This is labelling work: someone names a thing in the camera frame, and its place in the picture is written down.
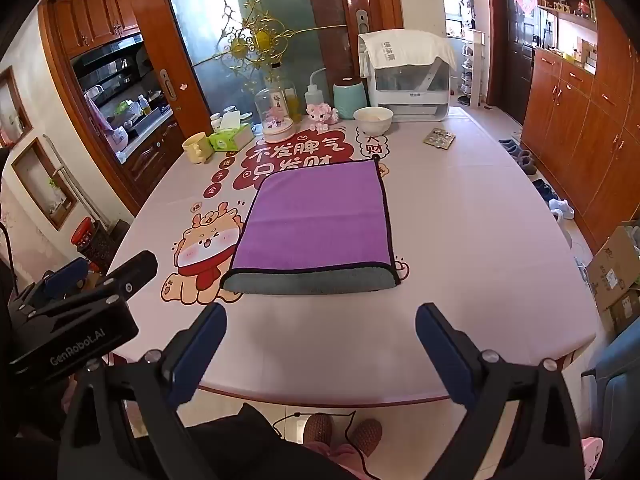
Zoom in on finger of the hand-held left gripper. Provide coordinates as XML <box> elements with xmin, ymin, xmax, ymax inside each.
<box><xmin>102</xmin><ymin>250</ymin><xmax>159</xmax><ymax>288</ymax></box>
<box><xmin>19</xmin><ymin>258</ymin><xmax>90</xmax><ymax>311</ymax></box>

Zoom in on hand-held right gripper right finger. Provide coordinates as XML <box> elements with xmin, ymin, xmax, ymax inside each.
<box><xmin>415</xmin><ymin>302</ymin><xmax>587</xmax><ymax>480</ymax></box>

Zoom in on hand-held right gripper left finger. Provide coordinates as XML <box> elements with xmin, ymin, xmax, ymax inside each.
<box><xmin>57</xmin><ymin>302</ymin><xmax>228</xmax><ymax>480</ymax></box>

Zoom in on purple and grey towel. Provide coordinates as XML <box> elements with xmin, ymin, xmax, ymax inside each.
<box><xmin>221</xmin><ymin>158</ymin><xmax>401</xmax><ymax>296</ymax></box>

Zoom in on red stool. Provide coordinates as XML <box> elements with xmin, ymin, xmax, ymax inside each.
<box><xmin>70</xmin><ymin>217</ymin><xmax>99</xmax><ymax>257</ymax></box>

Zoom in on pink printed tablecloth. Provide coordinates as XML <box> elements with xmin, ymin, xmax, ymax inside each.
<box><xmin>102</xmin><ymin>109</ymin><xmax>603</xmax><ymax>409</ymax></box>

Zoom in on person's dark clothing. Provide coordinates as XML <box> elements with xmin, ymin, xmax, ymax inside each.
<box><xmin>0</xmin><ymin>402</ymin><xmax>351</xmax><ymax>480</ymax></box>

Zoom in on brown slipper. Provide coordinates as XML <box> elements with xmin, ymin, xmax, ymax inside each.
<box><xmin>303</xmin><ymin>412</ymin><xmax>333</xmax><ymax>447</ymax></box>
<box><xmin>347</xmin><ymin>418</ymin><xmax>383</xmax><ymax>457</ymax></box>

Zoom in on yellow mug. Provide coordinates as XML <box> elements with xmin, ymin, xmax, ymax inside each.
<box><xmin>181</xmin><ymin>132</ymin><xmax>211</xmax><ymax>165</ymax></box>

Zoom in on green tissue box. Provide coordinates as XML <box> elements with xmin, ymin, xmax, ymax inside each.
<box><xmin>208</xmin><ymin>111</ymin><xmax>254</xmax><ymax>154</ymax></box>

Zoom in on blue chair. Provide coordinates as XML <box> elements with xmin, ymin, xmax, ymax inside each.
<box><xmin>581</xmin><ymin>329</ymin><xmax>640</xmax><ymax>442</ymax></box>

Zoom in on pink slipper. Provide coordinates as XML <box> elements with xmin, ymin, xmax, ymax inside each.
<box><xmin>580</xmin><ymin>437</ymin><xmax>609</xmax><ymax>477</ymax></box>

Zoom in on cardboard box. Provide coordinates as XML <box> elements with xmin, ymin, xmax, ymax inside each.
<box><xmin>585</xmin><ymin>220</ymin><xmax>640</xmax><ymax>311</ymax></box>
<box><xmin>599</xmin><ymin>284</ymin><xmax>640</xmax><ymax>337</ymax></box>

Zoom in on white shoes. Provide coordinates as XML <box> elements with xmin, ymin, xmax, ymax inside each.
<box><xmin>548</xmin><ymin>198</ymin><xmax>576</xmax><ymax>221</ymax></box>

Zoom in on dark blue shoes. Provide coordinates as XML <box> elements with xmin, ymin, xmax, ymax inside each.
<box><xmin>531</xmin><ymin>179</ymin><xmax>560</xmax><ymax>203</ymax></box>

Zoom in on glass dome with flower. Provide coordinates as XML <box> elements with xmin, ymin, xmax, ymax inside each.
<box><xmin>254</xmin><ymin>87</ymin><xmax>297</xmax><ymax>144</ymax></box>

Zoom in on black range hood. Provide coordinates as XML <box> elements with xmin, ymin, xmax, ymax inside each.
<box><xmin>69</xmin><ymin>34</ymin><xmax>152</xmax><ymax>88</ymax></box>

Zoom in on pill blister packs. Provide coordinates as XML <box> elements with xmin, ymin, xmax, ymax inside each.
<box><xmin>423</xmin><ymin>128</ymin><xmax>456</xmax><ymax>150</ymax></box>

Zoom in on pink plush toy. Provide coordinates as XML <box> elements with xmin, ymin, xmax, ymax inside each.
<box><xmin>305</xmin><ymin>102</ymin><xmax>340</xmax><ymax>134</ymax></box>

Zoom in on clear squeeze bottle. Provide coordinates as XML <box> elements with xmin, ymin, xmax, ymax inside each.
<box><xmin>301</xmin><ymin>67</ymin><xmax>326</xmax><ymax>121</ymax></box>

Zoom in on white bowl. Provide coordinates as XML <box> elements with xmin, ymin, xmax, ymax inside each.
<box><xmin>353</xmin><ymin>106</ymin><xmax>395</xmax><ymax>136</ymax></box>

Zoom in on gold door ornament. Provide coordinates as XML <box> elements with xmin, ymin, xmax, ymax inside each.
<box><xmin>209</xmin><ymin>1</ymin><xmax>302</xmax><ymax>86</ymax></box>

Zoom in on white countertop appliance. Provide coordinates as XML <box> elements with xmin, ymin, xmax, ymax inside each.
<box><xmin>366</xmin><ymin>56</ymin><xmax>454</xmax><ymax>124</ymax></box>

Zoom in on teal canister with brown lid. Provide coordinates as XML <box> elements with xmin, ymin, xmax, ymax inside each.
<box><xmin>332</xmin><ymin>77</ymin><xmax>370</xmax><ymax>121</ymax></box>

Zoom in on tall wooden cabinet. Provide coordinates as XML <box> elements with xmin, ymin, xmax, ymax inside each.
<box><xmin>519</xmin><ymin>0</ymin><xmax>640</xmax><ymax>257</ymax></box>

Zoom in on white shoe rack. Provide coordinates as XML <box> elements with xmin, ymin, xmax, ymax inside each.
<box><xmin>459</xmin><ymin>27</ymin><xmax>489</xmax><ymax>107</ymax></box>

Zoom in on dark entrance door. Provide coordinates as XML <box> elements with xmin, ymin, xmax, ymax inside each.
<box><xmin>499</xmin><ymin>0</ymin><xmax>539</xmax><ymax>127</ymax></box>

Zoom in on white cloth cover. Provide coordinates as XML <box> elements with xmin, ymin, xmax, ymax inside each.
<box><xmin>358</xmin><ymin>30</ymin><xmax>458</xmax><ymax>79</ymax></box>

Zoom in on frosted glass sliding door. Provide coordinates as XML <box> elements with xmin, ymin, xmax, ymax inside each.
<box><xmin>158</xmin><ymin>0</ymin><xmax>352</xmax><ymax>122</ymax></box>

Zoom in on black cable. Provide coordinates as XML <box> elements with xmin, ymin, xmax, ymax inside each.
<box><xmin>272</xmin><ymin>411</ymin><xmax>302</xmax><ymax>442</ymax></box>

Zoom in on wooden kitchen wall cabinets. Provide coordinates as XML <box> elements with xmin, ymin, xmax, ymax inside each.
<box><xmin>51</xmin><ymin>0</ymin><xmax>141</xmax><ymax>59</ymax></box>

